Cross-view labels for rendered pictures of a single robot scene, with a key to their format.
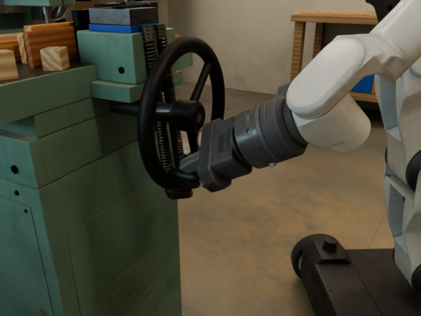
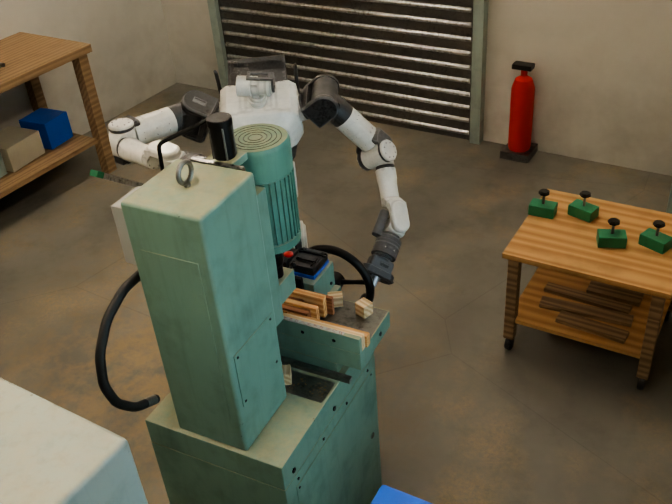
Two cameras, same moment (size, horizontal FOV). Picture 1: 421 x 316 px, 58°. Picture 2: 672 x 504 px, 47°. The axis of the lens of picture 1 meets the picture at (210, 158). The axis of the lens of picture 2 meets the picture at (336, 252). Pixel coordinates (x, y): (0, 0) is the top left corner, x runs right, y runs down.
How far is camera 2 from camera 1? 2.60 m
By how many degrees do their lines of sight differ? 76
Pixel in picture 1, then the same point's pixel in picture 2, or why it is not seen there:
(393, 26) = (394, 191)
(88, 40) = (318, 284)
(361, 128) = not seen: hidden behind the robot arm
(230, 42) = not seen: outside the picture
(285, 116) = (396, 236)
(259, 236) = not seen: hidden behind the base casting
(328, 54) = (397, 210)
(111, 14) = (321, 261)
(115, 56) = (328, 279)
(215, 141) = (380, 267)
